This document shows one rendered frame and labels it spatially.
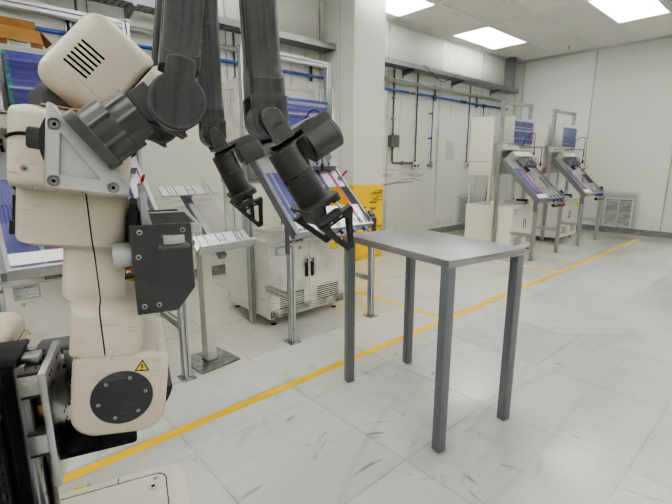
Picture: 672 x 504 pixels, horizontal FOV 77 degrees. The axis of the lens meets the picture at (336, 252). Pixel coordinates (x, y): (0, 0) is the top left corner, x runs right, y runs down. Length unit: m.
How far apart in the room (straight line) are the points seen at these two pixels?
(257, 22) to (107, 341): 0.59
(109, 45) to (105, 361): 0.54
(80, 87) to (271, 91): 0.31
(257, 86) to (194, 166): 3.75
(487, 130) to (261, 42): 5.22
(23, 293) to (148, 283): 1.70
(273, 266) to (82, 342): 2.20
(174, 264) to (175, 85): 0.31
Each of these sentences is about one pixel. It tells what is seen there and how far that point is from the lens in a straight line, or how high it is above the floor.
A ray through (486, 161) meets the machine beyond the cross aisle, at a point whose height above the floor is 1.17.
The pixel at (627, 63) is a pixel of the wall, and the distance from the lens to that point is 8.63.
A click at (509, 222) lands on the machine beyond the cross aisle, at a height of 0.43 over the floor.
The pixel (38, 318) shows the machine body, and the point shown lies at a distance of 2.53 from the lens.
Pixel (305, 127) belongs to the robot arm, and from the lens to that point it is 0.74.
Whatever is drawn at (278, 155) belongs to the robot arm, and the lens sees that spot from 0.72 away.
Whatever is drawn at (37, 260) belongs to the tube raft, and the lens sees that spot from 2.17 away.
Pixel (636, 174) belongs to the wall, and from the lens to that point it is 8.41.
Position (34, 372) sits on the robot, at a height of 0.78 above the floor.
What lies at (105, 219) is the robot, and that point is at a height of 1.05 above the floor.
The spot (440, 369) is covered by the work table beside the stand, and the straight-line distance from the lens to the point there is 1.76.
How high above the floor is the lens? 1.15
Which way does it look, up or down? 12 degrees down
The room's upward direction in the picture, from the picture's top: straight up
